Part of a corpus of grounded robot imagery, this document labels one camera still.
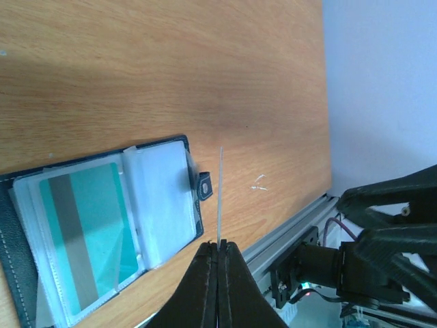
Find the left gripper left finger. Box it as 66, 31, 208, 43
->
147, 243, 219, 327

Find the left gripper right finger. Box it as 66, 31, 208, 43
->
218, 240, 286, 327

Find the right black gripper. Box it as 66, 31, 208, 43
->
336, 165, 436, 311

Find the teal credit card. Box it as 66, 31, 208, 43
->
216, 146, 224, 248
38, 163, 140, 316

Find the blue card holder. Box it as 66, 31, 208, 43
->
1, 135, 212, 327

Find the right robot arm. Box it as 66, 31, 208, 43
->
296, 166, 436, 310

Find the aluminium frame rail front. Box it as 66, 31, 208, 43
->
140, 195, 337, 327

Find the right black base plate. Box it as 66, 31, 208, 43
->
269, 226, 319, 309

